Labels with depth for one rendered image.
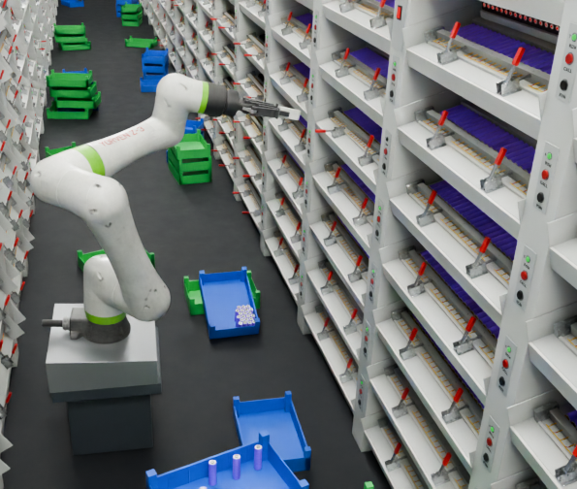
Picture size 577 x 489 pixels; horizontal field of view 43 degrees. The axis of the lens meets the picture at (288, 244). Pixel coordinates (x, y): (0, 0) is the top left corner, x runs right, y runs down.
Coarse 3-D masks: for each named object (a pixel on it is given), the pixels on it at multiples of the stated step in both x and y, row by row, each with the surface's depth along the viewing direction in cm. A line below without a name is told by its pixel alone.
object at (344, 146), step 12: (324, 108) 256; (336, 108) 257; (348, 108) 259; (324, 120) 257; (336, 120) 254; (348, 132) 243; (336, 144) 238; (348, 144) 235; (348, 156) 227; (372, 156) 222; (360, 168) 218; (372, 168) 216; (372, 180) 209
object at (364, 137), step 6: (336, 114) 253; (342, 114) 251; (342, 120) 247; (348, 120) 245; (348, 126) 243; (354, 126) 239; (354, 132) 239; (360, 132) 234; (360, 138) 234; (366, 138) 229; (360, 144) 230; (366, 144) 230; (372, 144) 224; (378, 144) 223; (378, 150) 220
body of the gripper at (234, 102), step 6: (228, 90) 213; (234, 90) 214; (228, 96) 212; (234, 96) 212; (228, 102) 212; (234, 102) 212; (240, 102) 214; (228, 108) 212; (234, 108) 213; (240, 108) 213; (228, 114) 215; (234, 114) 215
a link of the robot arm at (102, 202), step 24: (72, 192) 177; (96, 192) 175; (120, 192) 178; (96, 216) 176; (120, 216) 179; (120, 240) 184; (120, 264) 191; (144, 264) 196; (120, 288) 203; (144, 288) 200; (144, 312) 205
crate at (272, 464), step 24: (264, 432) 173; (216, 456) 169; (240, 456) 173; (264, 456) 175; (168, 480) 164; (192, 480) 168; (216, 480) 169; (240, 480) 169; (264, 480) 169; (288, 480) 167
